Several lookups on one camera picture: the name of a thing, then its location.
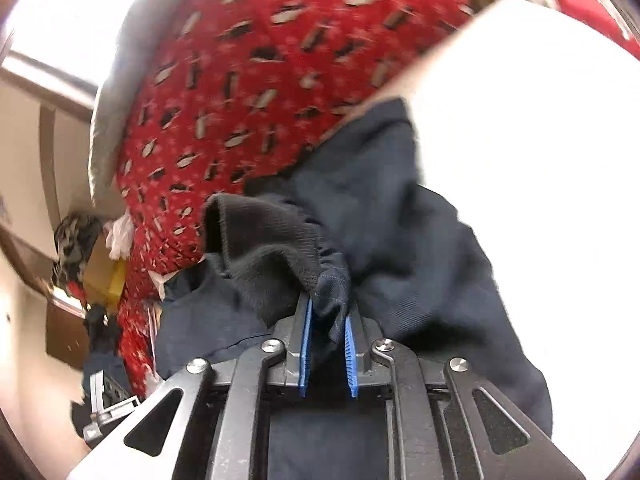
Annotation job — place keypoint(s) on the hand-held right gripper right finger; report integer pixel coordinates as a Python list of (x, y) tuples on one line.
[(352, 365)]

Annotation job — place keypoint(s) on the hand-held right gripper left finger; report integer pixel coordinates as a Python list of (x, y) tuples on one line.
[(305, 355)]

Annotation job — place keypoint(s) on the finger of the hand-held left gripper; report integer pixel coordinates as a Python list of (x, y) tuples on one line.
[(107, 390)]

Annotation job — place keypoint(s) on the navy blue pants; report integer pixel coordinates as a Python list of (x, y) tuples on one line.
[(400, 220)]

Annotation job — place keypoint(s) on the cardboard box with clothes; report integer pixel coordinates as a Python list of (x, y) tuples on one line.
[(75, 245)]

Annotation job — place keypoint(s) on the yellow cardboard box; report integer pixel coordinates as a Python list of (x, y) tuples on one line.
[(102, 275)]

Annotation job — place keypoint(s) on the white plastic bag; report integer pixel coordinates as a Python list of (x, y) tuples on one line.
[(120, 237)]

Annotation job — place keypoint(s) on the grey pillow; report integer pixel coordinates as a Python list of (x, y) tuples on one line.
[(107, 125)]

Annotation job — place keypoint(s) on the red printed blanket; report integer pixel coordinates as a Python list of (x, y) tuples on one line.
[(250, 85)]

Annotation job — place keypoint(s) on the white quilted bed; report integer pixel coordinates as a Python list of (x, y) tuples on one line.
[(525, 135)]

